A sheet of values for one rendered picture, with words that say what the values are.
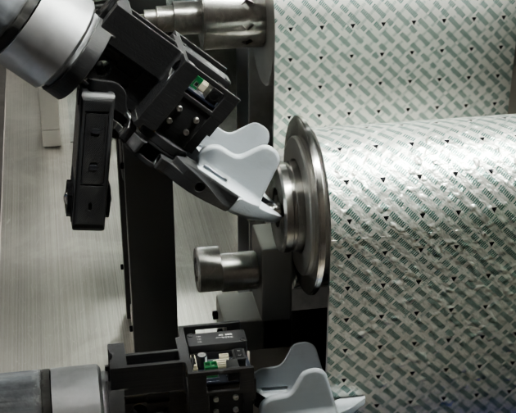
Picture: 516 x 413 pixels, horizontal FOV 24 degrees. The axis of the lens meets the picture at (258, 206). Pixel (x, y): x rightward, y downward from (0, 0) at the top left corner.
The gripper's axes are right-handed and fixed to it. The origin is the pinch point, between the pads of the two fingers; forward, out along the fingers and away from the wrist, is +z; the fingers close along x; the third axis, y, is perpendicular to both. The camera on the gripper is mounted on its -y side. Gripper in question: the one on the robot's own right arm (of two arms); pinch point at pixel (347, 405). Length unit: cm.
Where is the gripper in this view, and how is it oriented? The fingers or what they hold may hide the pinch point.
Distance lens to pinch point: 102.0
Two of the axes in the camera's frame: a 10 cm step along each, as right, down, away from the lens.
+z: 9.8, -0.8, 1.5
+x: -1.7, -4.4, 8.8
